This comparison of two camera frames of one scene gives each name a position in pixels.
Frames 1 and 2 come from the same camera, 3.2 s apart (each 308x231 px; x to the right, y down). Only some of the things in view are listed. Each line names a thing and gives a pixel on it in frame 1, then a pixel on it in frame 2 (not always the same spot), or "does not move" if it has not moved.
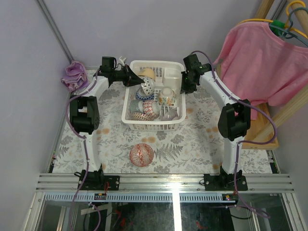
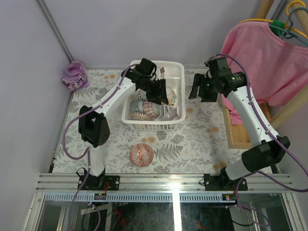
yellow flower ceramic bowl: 166,96 does not move
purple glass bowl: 171,114 does not move
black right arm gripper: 185,89 to 207,97
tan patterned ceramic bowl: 140,116 does not move
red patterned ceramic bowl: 152,109 does not move
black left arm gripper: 126,75 to 157,90
